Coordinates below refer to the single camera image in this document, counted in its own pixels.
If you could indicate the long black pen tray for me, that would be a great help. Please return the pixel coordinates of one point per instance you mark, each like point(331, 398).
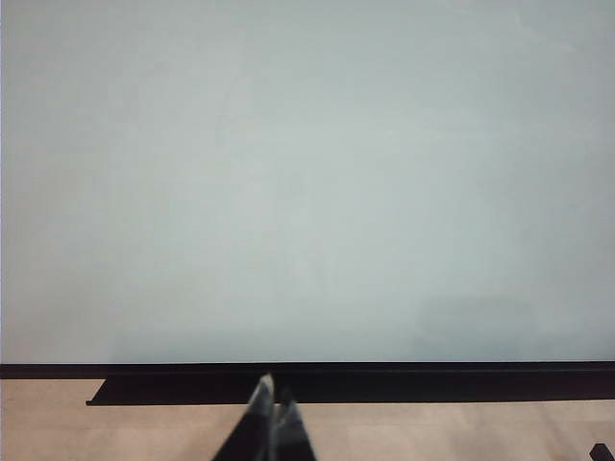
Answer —
point(408, 389)

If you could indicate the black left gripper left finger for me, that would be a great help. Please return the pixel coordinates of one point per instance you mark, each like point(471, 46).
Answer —
point(252, 432)

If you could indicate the small black floor object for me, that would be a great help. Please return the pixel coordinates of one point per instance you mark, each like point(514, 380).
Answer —
point(603, 452)

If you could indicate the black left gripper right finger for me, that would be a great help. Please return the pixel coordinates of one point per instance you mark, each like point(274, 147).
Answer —
point(292, 432)

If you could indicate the white whiteboard with black frame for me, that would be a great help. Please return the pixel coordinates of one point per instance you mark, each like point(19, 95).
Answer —
point(288, 168)

